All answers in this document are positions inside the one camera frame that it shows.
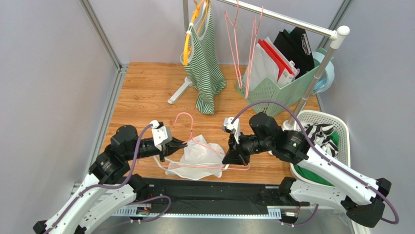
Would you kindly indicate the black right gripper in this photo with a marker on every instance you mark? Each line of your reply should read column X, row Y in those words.
column 238, row 146

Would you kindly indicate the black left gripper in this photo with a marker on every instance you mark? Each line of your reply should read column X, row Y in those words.
column 171, row 147

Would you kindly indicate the pink wire hanger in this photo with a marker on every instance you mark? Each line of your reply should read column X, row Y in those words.
column 234, row 44
column 254, row 35
column 191, row 139

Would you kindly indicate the white tank top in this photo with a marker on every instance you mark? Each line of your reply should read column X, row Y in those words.
column 197, row 155

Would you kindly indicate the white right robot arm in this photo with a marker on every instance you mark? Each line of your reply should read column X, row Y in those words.
column 361, row 198

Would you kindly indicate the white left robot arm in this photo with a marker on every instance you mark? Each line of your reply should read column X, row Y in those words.
column 111, row 172

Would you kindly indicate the green striped tank top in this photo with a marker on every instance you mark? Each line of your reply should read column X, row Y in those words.
column 203, row 69

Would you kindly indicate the yellow plastic hanger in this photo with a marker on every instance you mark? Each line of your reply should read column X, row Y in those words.
column 199, row 6

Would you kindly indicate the green plastic basket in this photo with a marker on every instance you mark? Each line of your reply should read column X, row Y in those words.
column 287, row 95

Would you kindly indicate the green garment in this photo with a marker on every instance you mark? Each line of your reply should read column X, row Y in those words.
column 307, row 174

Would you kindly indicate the white laundry basket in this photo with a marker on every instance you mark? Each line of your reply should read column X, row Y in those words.
column 314, row 117

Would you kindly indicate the black white striped garment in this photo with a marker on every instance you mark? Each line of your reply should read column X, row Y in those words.
column 325, row 136

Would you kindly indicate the grey translucent folder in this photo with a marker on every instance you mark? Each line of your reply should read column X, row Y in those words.
column 263, row 66

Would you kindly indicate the white paper box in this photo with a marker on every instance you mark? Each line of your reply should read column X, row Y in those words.
column 286, row 77

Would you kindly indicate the red folder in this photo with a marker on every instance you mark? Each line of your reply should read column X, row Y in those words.
column 277, row 58

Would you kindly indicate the light blue round object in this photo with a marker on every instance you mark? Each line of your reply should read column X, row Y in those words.
column 327, row 77

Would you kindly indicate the black folder with clip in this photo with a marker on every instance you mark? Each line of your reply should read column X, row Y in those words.
column 294, row 46

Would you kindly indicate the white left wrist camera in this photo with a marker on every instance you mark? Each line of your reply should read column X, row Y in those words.
column 161, row 134

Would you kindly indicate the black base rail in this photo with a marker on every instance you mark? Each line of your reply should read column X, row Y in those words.
column 188, row 197

